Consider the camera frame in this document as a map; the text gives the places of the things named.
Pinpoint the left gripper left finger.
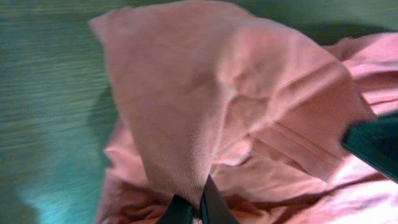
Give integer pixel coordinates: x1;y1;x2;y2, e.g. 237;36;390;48
156;195;194;224

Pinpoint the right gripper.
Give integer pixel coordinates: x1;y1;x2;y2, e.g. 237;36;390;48
341;111;397;182

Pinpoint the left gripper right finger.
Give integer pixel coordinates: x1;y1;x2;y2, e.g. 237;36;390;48
200;175;239;224

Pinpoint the red printed t-shirt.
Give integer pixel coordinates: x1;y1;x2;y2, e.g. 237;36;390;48
90;1;397;223

